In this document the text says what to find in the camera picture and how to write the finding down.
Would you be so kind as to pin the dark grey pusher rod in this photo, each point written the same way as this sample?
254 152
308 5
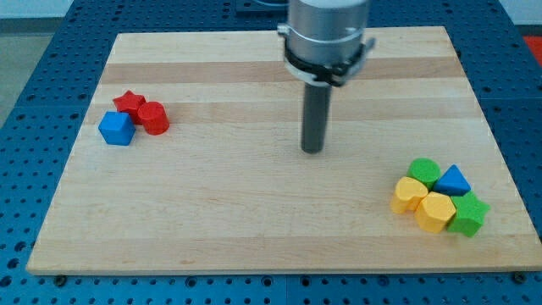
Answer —
316 101

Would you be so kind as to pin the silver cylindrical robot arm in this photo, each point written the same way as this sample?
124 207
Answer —
323 48

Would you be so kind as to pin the wooden board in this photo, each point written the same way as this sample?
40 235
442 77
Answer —
228 190

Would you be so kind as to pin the blue cube block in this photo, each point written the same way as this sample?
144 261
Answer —
117 128

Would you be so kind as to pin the green cylinder block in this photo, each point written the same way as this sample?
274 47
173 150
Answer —
425 170

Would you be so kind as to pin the yellow heart block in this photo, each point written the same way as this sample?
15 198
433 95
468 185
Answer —
407 195

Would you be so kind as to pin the blue triangle block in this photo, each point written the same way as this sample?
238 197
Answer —
452 183

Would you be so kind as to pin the yellow hexagon block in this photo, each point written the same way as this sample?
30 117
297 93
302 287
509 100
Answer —
434 212

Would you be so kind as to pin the red cylinder block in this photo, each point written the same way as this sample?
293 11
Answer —
153 118

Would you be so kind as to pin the red star block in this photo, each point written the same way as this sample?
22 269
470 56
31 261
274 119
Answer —
130 103

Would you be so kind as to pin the green star block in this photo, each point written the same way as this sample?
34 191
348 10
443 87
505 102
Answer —
470 214

